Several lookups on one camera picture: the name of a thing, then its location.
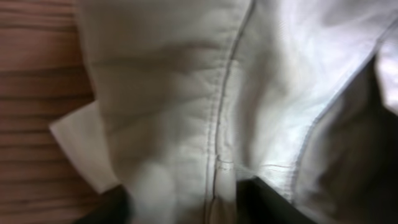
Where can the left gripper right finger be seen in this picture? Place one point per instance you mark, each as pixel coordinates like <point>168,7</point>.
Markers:
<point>258,203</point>

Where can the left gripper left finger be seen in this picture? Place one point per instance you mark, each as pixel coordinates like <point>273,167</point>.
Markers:
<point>113,210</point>

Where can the beige khaki shorts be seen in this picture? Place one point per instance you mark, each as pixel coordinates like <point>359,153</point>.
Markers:
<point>192,97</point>

